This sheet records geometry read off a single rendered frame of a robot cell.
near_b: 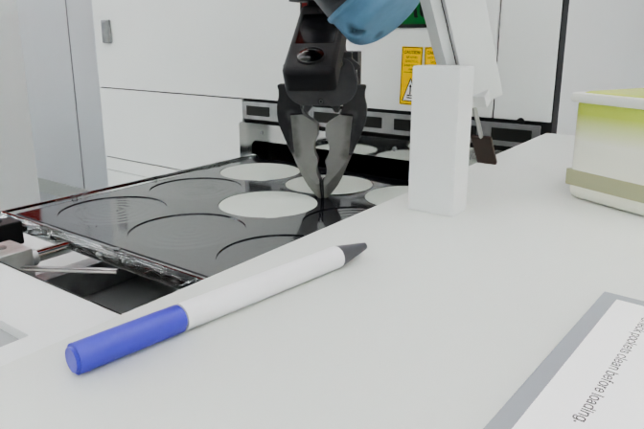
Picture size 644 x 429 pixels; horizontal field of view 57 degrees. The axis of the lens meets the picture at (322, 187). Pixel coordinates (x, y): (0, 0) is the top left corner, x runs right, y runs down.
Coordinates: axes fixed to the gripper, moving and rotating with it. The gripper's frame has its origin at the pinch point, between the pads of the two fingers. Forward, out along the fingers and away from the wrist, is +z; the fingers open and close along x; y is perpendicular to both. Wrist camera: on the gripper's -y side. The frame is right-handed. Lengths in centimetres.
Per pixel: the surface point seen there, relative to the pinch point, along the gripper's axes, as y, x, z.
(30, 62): 322, 236, 1
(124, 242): -15.5, 14.6, 1.3
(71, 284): -10.6, 22.7, 7.5
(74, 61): 297, 190, -1
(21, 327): -41.1, 6.4, -4.7
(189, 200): -1.9, 13.7, 1.3
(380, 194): 2.7, -6.1, 1.3
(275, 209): -4.1, 4.1, 1.3
